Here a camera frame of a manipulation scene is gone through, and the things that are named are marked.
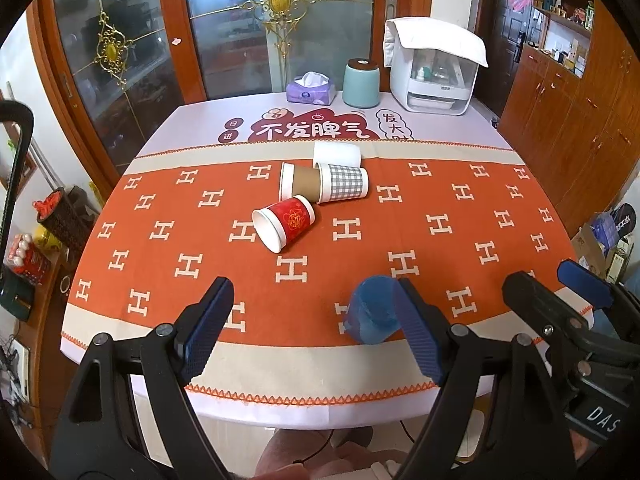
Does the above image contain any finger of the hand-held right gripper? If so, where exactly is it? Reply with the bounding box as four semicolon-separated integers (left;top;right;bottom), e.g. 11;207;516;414
556;258;640;341
502;270;593;361

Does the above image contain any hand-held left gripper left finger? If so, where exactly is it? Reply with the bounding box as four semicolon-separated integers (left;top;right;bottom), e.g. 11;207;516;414
47;276;236;480

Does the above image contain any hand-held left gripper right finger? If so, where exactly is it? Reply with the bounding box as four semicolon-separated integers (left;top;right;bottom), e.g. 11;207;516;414
395;277;582;480

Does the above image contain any blue plastic cup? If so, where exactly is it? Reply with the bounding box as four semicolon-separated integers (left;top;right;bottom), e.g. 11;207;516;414
338;275;404;345

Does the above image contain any red paper cup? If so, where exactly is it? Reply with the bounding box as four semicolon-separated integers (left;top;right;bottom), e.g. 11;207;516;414
251;196;316;253

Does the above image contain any grey checked paper cup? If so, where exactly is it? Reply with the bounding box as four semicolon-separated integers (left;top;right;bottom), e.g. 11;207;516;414
315;162;370;205

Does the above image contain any brown paper cup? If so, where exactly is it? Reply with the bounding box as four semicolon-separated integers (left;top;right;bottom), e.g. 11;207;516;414
279;162;322;203

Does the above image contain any white paper cup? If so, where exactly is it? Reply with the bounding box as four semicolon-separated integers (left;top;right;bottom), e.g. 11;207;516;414
313;141;363;169

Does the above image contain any cardboard box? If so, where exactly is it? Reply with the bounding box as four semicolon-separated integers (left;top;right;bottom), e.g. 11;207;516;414
571;210;640;287

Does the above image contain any orange patterned tablecloth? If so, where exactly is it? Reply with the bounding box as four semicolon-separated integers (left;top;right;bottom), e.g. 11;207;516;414
60;91;596;423

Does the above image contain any black woven basket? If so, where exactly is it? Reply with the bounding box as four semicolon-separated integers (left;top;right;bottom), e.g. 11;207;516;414
37;186;97;257

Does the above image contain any red snack package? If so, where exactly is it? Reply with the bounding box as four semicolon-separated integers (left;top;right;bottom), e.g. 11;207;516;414
4;232;52;287

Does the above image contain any white countertop appliance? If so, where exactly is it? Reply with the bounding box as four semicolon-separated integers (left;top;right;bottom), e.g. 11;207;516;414
389;35;474;114

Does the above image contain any dark entry door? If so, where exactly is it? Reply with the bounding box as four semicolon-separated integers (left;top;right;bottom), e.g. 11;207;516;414
486;0;535;117

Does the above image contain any teal canister with brown lid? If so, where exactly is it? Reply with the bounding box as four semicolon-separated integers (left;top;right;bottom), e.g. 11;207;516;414
342;58;382;109

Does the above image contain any purple tissue pack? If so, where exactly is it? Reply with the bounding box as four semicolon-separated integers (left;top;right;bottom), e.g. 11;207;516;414
286;71;337;107

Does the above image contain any white towel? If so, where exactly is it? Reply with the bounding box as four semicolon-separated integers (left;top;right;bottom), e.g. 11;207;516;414
383;16;489;69

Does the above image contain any glass door with gold ornament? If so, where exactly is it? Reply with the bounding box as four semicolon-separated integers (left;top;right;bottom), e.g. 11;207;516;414
182;0;377;102
47;0;203;171

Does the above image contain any wooden wall cabinet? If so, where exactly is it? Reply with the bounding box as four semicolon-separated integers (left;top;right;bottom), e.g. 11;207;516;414
499;0;640;261

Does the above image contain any black metal frame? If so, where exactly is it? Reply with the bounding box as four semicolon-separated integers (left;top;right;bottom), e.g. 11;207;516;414
0;101;35;323

